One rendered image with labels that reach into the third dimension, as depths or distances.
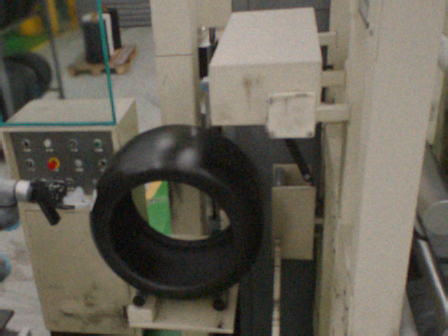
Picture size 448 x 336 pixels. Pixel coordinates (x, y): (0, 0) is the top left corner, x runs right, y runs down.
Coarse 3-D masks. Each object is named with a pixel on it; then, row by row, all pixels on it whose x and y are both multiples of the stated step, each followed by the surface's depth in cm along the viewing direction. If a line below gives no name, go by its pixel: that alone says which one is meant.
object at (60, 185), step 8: (32, 184) 194; (40, 184) 194; (48, 184) 193; (56, 184) 195; (64, 184) 195; (32, 192) 195; (40, 192) 196; (48, 192) 192; (56, 192) 192; (64, 192) 198; (32, 200) 196; (48, 200) 194; (56, 200) 195
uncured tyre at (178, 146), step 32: (160, 128) 187; (192, 128) 185; (128, 160) 175; (160, 160) 171; (192, 160) 170; (224, 160) 173; (128, 192) 209; (224, 192) 170; (256, 192) 178; (96, 224) 185; (128, 224) 215; (256, 224) 176; (128, 256) 208; (160, 256) 216; (192, 256) 216; (224, 256) 210; (256, 256) 183; (160, 288) 192; (192, 288) 189; (224, 288) 189
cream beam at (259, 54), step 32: (224, 32) 157; (256, 32) 154; (288, 32) 150; (224, 64) 129; (256, 64) 127; (288, 64) 126; (320, 64) 125; (224, 96) 132; (256, 96) 131; (320, 96) 128
